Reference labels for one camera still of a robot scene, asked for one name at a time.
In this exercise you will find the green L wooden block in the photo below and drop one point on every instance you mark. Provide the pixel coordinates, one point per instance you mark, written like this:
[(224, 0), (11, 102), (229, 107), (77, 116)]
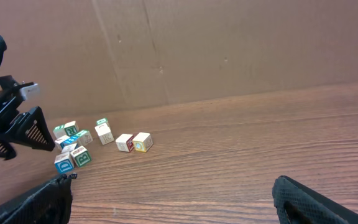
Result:
[(84, 137)]

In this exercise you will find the green 4 wooden block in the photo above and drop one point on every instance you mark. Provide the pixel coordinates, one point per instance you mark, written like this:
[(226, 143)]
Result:
[(103, 121)]

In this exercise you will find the hammer picture wooden block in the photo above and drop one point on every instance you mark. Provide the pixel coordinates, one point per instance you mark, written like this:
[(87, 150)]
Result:
[(62, 142)]

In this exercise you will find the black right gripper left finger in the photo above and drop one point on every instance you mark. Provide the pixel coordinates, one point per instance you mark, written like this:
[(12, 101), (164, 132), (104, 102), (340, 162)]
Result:
[(49, 202)]

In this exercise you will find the green R wooden block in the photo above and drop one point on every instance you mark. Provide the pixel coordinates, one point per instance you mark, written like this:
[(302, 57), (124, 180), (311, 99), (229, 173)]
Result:
[(71, 128)]

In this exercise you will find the wooden E letter block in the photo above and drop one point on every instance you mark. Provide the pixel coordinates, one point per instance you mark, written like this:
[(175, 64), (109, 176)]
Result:
[(124, 142)]

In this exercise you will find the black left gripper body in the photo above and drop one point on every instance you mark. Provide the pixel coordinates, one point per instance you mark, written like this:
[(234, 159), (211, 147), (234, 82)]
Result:
[(10, 99)]

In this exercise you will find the red picture wooden block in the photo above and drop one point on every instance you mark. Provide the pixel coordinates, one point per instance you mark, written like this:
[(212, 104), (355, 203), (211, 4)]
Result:
[(104, 133)]

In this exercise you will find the green B wooden block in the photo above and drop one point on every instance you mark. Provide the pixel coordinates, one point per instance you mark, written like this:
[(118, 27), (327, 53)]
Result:
[(81, 156)]

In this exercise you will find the yellow-edged wooden block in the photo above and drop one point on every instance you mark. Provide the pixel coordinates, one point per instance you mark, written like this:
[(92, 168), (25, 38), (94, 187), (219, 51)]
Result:
[(142, 142)]

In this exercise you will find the green picture wooden block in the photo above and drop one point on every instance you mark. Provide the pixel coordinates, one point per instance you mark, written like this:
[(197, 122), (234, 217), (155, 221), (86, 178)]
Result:
[(59, 131)]

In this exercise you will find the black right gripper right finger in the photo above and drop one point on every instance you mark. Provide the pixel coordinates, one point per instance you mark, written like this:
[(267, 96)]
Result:
[(298, 204)]

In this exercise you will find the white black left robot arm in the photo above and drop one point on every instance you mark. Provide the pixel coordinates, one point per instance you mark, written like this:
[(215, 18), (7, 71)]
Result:
[(26, 129)]

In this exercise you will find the blue H wooden block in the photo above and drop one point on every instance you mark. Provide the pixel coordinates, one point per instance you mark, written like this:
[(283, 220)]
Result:
[(73, 139)]

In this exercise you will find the blue D wooden block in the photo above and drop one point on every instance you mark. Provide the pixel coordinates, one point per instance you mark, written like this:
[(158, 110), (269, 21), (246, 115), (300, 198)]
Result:
[(64, 163)]

